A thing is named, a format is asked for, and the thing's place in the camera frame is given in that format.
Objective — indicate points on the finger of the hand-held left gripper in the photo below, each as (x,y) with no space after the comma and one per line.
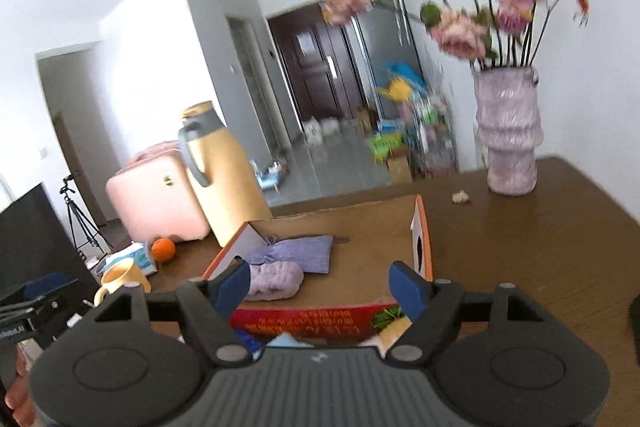
(50,283)

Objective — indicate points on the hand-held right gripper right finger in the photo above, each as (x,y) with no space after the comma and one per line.
(406,287)

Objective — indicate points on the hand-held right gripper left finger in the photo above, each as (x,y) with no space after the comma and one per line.
(231,288)

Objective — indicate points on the red cardboard box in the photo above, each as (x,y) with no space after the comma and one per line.
(360,267)

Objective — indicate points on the lavender cloth pouch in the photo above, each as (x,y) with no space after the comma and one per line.
(300,252)

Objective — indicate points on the person's left hand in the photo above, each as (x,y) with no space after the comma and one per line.
(16,387)

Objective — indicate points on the black paper bag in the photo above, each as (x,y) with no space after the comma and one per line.
(35,237)

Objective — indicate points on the blue small carton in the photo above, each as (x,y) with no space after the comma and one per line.
(248,341)

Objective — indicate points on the yellow mug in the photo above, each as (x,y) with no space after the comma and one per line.
(122,279)

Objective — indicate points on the orange fruit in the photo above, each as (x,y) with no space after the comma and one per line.
(163,250)

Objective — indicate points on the yellow thermos jug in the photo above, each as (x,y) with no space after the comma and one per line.
(230,187)

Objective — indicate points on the crumpled paper bit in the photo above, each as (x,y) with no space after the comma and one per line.
(461,197)

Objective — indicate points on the pink suitcase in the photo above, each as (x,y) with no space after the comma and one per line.
(150,197)

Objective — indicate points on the brown floor carton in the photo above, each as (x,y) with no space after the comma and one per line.
(400,164)

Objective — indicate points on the pink ceramic vase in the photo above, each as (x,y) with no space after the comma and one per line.
(507,132)

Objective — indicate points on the blue and yellow toy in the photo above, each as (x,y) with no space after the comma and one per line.
(397,84)

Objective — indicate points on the dark brown door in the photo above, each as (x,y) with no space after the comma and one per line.
(310,72)

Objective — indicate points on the grey refrigerator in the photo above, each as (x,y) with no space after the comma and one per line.
(385,37)

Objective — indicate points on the black camera tripod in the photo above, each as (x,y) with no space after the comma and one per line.
(80,222)

